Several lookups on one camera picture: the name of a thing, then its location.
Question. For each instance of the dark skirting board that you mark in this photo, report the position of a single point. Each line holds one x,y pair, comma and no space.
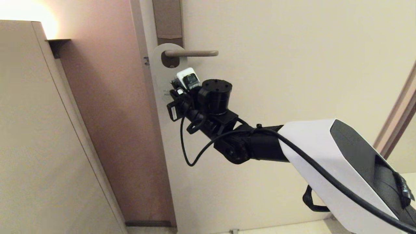
148,223

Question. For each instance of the brown door lock plate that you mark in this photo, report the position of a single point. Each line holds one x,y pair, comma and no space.
167,19

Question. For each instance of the white door hanger sign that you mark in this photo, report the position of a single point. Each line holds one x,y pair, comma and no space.
159,71

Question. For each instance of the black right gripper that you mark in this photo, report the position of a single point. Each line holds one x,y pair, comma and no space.
182,104

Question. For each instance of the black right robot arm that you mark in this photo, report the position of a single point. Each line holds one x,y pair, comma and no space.
312,152

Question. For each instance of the white shelf board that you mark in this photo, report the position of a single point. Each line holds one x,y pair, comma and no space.
409,183

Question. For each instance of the white room door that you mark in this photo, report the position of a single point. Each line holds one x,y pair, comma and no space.
292,65

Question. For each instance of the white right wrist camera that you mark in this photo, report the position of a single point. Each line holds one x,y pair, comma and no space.
188,78

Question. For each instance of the taupe side doorway frame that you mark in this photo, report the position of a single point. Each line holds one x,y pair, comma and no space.
398,113

